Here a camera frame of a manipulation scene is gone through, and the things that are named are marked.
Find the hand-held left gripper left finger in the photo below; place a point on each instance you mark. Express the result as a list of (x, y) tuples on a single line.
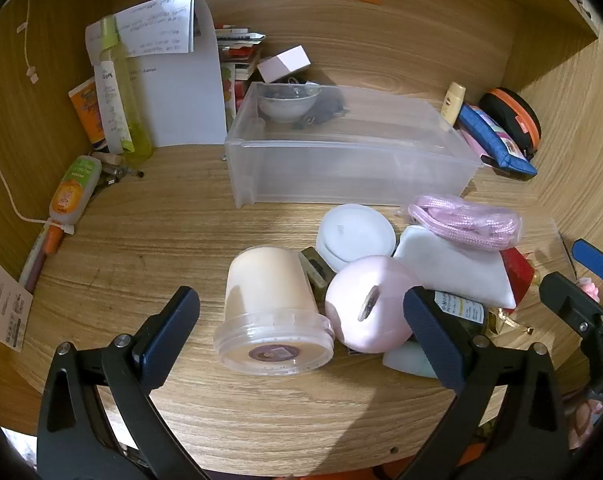
[(166, 332)]

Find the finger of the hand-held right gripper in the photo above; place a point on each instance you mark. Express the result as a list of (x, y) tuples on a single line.
[(566, 300), (594, 261)]

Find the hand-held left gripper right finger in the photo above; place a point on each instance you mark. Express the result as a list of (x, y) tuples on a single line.
[(431, 335)]

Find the white soft pouch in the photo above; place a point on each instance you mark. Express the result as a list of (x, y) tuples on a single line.
[(456, 272)]

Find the cream candle jar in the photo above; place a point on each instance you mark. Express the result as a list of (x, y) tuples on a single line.
[(269, 305)]

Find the clear plastic storage bin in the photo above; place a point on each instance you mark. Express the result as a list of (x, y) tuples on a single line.
[(351, 160)]

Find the wooden desktop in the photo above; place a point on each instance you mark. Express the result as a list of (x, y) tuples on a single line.
[(181, 210)]

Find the pink small toy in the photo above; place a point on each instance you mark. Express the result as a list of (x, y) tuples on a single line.
[(589, 289)]

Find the mint white tube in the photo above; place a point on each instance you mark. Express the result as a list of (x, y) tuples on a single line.
[(409, 360)]

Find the red packet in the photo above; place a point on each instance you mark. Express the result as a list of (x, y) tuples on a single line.
[(519, 270)]

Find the pink round ball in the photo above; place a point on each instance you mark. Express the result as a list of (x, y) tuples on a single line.
[(366, 305)]

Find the white round lid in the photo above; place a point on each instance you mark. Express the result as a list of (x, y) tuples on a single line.
[(354, 235)]

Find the olive pencil sharpener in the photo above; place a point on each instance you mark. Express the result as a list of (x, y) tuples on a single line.
[(315, 270)]

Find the orange pen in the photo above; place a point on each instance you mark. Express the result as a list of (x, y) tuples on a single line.
[(44, 255)]

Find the blue pencil case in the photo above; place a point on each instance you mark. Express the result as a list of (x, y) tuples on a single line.
[(496, 140)]

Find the pink flat pouch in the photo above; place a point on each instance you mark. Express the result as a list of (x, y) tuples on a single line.
[(474, 147)]

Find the black orange round case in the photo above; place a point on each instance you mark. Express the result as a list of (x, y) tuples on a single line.
[(516, 115)]

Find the printed paper receipt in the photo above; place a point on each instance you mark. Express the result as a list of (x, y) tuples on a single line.
[(1, 305)]

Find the orange label squeeze bottle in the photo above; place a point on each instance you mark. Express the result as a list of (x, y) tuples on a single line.
[(74, 190)]

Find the black binder clip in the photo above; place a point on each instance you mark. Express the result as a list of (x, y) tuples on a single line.
[(116, 170)]

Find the cream small tube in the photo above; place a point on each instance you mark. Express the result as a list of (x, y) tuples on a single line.
[(454, 102)]

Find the yellow green tall bottle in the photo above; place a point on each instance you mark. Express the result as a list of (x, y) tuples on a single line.
[(129, 110)]

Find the orange snack packet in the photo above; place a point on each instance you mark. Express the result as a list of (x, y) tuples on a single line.
[(85, 110)]

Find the white paper sheet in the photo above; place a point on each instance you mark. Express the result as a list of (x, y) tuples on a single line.
[(181, 90)]

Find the white ceramic bowl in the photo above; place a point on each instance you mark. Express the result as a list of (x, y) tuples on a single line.
[(287, 102)]

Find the stack of booklets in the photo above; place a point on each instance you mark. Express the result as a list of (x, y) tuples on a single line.
[(236, 60)]

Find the pink white small box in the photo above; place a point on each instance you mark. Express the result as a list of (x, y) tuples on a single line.
[(284, 64)]

